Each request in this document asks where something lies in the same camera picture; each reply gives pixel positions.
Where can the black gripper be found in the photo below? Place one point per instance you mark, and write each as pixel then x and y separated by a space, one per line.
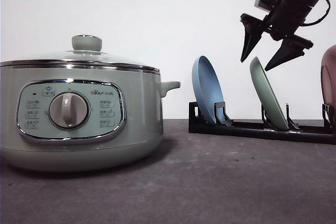
pixel 282 22

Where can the green plate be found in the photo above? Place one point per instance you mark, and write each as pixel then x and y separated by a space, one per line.
pixel 269 95

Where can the glass steamer lid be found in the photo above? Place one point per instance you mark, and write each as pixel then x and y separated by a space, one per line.
pixel 86 52

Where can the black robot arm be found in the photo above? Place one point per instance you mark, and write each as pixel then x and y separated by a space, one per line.
pixel 283 22

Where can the pink plate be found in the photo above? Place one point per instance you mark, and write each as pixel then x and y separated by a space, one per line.
pixel 328 80

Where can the blue plate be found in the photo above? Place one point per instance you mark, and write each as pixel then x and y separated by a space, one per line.
pixel 207 87

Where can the black plate rack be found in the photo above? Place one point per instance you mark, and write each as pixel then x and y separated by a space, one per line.
pixel 325 133

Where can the green electric steamer pot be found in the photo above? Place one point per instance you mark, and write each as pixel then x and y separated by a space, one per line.
pixel 79 116

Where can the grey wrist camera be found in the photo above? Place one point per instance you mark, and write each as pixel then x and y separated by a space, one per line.
pixel 266 4

